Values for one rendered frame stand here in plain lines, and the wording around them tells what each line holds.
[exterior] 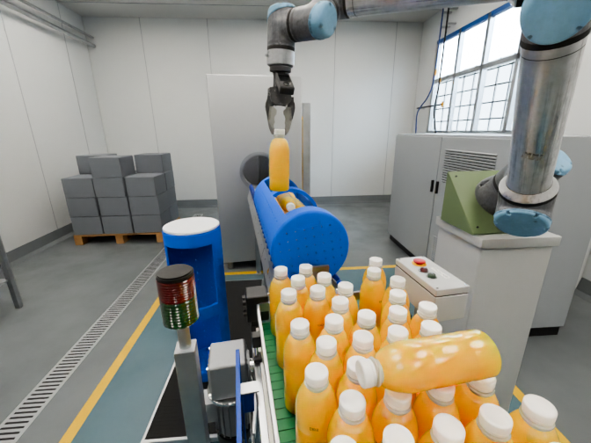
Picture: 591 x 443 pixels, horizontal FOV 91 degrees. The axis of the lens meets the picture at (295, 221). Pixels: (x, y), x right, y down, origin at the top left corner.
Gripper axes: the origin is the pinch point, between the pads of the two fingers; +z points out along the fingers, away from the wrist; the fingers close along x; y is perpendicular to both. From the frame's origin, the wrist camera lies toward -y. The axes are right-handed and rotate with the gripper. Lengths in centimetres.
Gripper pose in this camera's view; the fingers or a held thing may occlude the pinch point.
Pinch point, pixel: (279, 131)
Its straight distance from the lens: 106.2
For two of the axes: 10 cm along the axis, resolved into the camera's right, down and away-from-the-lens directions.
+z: -0.5, 9.5, 3.2
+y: -2.1, -3.3, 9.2
